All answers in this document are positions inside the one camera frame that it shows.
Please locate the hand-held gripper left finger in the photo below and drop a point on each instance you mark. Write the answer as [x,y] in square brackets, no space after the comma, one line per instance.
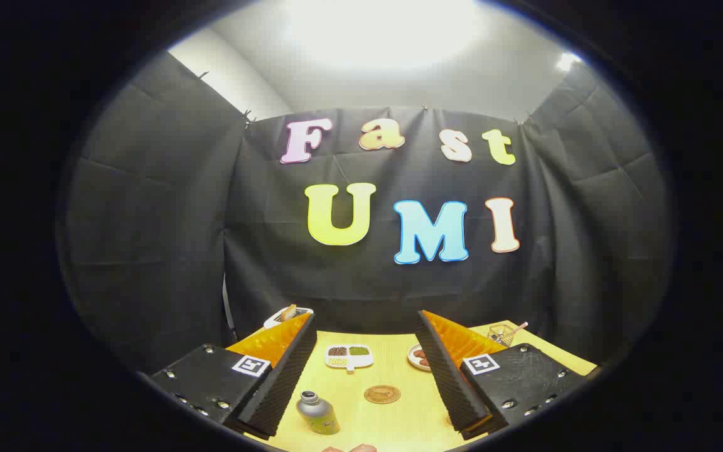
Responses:
[277,383]

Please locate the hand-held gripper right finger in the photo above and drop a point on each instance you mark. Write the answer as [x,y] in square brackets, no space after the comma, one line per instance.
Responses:
[446,376]

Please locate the silver green juice bottle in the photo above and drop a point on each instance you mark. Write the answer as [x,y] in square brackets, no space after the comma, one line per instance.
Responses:
[319,414]

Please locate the round wooden coaster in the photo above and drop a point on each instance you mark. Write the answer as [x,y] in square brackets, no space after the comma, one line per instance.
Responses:
[382,394]

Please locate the brown meat slice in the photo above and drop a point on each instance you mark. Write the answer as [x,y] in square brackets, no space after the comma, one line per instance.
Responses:
[422,358]

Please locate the round white plate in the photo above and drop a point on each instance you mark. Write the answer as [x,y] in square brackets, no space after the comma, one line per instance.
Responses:
[413,359]

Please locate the white toaster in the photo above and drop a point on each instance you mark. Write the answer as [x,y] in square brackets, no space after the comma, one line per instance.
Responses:
[272,321]

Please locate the wooden table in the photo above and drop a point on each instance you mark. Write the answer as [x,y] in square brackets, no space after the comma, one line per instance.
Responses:
[399,427]

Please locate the toast slice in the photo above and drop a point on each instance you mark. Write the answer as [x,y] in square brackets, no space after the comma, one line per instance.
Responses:
[288,312]

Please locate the white divided bean tray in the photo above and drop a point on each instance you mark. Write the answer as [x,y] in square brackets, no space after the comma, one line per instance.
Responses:
[349,356]

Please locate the striped straw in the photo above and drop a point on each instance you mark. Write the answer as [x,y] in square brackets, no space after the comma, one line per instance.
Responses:
[519,327]

